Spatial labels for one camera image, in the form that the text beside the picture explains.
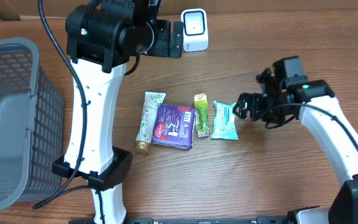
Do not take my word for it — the teal wet wipes pack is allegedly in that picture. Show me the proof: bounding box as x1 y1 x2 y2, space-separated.
211 101 239 141

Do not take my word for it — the green yellow juice pouch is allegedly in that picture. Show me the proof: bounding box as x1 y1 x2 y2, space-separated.
194 93 209 138

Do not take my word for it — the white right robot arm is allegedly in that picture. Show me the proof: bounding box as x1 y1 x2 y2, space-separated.
233 80 358 223

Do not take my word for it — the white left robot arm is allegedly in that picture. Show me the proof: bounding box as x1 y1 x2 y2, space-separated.
52 0 183 223

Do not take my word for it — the white barcode scanner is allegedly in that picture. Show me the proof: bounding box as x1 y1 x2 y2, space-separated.
181 8 209 52

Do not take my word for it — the white cream tube gold cap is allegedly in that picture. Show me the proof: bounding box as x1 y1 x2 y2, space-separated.
134 91 166 154

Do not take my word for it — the purple pad package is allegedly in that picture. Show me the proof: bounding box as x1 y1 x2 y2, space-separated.
152 105 195 149

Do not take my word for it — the grey plastic basket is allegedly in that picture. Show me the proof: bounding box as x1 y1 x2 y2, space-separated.
0 37 64 210

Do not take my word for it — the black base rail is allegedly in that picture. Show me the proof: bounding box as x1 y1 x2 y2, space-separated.
68 205 338 224

